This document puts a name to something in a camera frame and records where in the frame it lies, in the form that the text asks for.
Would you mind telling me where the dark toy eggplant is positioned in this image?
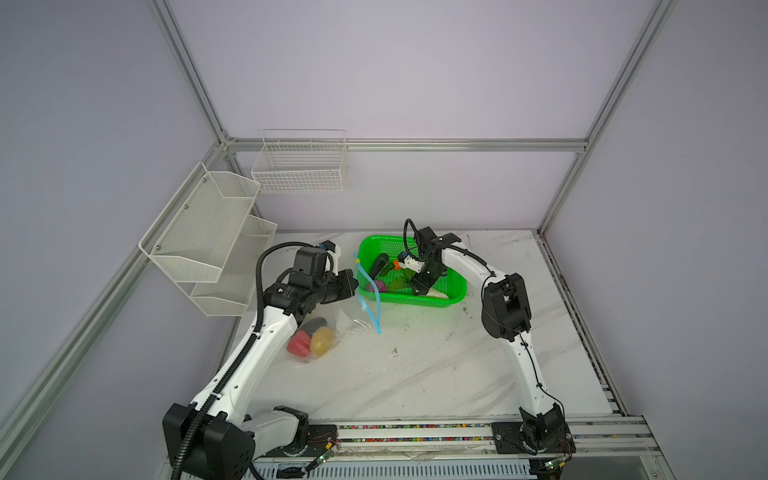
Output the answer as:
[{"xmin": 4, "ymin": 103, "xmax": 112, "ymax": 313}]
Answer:
[{"xmin": 369, "ymin": 253, "xmax": 393, "ymax": 280}]

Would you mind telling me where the clear zip top bag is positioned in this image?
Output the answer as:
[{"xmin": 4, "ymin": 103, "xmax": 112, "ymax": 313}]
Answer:
[{"xmin": 292, "ymin": 252, "xmax": 382, "ymax": 361}]

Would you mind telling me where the black toy avocado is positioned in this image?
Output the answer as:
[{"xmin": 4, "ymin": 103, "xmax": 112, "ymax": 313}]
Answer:
[{"xmin": 299, "ymin": 317, "xmax": 328, "ymax": 337}]

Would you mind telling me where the yellow toy potato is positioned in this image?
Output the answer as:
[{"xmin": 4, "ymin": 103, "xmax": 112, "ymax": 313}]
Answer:
[{"xmin": 310, "ymin": 326, "xmax": 336, "ymax": 357}]

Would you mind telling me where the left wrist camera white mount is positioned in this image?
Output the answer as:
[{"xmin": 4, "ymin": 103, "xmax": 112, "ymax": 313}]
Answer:
[{"xmin": 288, "ymin": 240, "xmax": 338, "ymax": 289}]

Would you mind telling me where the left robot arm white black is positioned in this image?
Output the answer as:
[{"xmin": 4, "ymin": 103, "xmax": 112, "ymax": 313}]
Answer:
[{"xmin": 162, "ymin": 269, "xmax": 358, "ymax": 479}]

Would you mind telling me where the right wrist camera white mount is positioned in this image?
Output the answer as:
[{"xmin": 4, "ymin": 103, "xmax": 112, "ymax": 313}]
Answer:
[{"xmin": 398, "ymin": 251, "xmax": 424, "ymax": 273}]

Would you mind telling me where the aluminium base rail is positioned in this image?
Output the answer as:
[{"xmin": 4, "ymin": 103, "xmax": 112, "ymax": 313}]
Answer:
[{"xmin": 161, "ymin": 416, "xmax": 667, "ymax": 480}]

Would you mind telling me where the white wire wall basket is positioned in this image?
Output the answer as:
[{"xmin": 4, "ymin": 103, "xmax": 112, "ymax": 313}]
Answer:
[{"xmin": 251, "ymin": 129, "xmax": 348, "ymax": 194}]

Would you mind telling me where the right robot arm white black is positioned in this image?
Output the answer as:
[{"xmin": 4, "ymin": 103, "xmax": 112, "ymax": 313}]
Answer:
[{"xmin": 398, "ymin": 219, "xmax": 567, "ymax": 454}]

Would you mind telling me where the white mesh two-tier shelf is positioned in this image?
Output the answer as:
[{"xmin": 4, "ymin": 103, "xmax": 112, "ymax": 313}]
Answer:
[{"xmin": 138, "ymin": 164, "xmax": 277, "ymax": 317}]

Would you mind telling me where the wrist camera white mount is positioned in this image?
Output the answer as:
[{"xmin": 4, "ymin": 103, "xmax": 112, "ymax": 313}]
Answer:
[
  {"xmin": 398, "ymin": 251, "xmax": 424, "ymax": 273},
  {"xmin": 288, "ymin": 240, "xmax": 338, "ymax": 289}
]

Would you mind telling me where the black corrugated cable hose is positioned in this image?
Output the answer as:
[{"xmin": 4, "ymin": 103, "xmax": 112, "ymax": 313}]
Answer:
[{"xmin": 170, "ymin": 241, "xmax": 313, "ymax": 480}]

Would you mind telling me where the green plastic basket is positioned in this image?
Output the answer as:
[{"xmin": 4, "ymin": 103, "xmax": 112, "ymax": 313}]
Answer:
[{"xmin": 357, "ymin": 235, "xmax": 468, "ymax": 308}]

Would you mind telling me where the white toy radish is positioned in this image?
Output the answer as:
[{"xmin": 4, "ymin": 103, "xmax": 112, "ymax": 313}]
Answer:
[{"xmin": 425, "ymin": 288, "xmax": 448, "ymax": 299}]

